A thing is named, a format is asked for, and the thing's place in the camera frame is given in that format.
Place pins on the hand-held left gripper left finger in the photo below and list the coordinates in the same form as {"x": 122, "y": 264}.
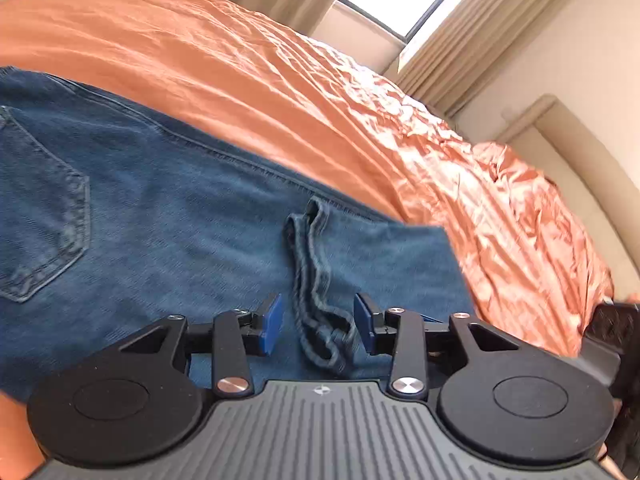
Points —
{"x": 270, "y": 325}

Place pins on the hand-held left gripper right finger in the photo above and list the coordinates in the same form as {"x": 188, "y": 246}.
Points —
{"x": 364, "y": 325}

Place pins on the blue denim pants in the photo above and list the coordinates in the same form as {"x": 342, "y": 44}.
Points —
{"x": 150, "y": 220}

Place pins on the beige padded headboard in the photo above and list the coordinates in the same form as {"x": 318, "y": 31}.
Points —
{"x": 590, "y": 170}

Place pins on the orange bed sheet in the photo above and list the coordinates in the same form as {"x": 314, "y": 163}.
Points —
{"x": 300, "y": 85}

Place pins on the narrow beige curtain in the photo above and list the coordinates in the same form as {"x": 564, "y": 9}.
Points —
{"x": 480, "y": 35}

